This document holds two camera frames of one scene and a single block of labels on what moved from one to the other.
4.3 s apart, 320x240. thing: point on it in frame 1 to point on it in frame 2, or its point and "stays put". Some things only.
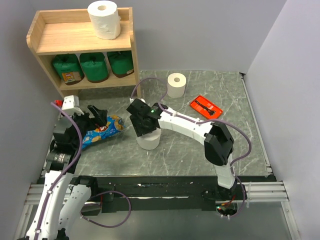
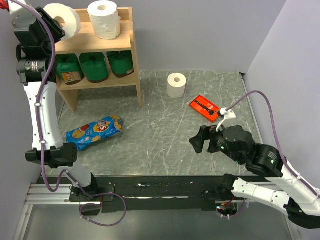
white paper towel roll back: (176, 85) stays put
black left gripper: (99, 114) to (57, 30)
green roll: (68, 66) stays put
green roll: (121, 62) stays put
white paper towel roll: (149, 141) to (72, 20)
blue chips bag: (115, 124) stays put
